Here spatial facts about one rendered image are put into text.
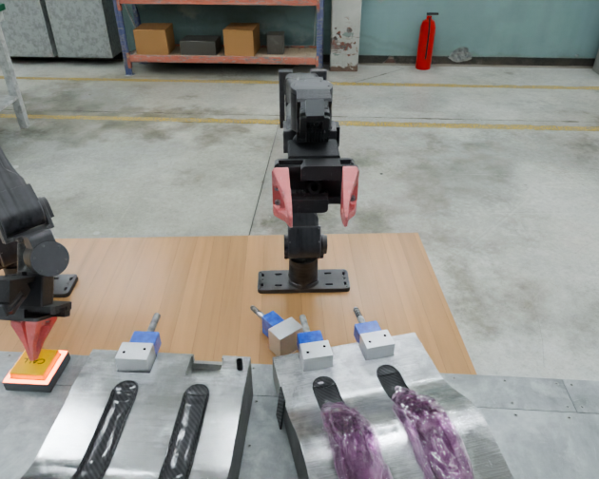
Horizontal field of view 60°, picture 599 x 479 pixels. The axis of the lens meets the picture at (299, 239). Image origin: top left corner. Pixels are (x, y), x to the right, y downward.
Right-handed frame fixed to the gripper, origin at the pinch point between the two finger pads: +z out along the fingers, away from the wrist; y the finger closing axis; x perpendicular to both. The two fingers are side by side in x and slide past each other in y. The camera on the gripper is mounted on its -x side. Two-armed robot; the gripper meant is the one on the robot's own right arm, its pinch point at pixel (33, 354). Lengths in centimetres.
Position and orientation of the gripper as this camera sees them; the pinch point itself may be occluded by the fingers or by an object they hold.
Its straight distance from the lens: 102.6
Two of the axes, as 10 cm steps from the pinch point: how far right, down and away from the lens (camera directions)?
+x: 0.6, -0.3, 10.0
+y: 10.0, 0.4, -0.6
